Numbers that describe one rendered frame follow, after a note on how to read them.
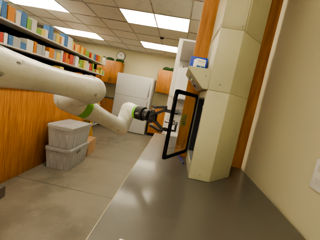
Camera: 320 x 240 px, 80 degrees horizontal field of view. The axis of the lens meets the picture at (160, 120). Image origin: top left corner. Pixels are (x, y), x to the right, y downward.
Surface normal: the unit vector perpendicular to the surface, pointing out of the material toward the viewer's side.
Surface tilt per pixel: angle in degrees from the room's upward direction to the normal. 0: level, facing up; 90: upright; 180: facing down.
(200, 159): 90
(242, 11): 90
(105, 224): 0
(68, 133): 95
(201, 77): 90
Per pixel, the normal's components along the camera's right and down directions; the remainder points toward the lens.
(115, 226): 0.18, -0.97
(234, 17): 0.00, 0.13
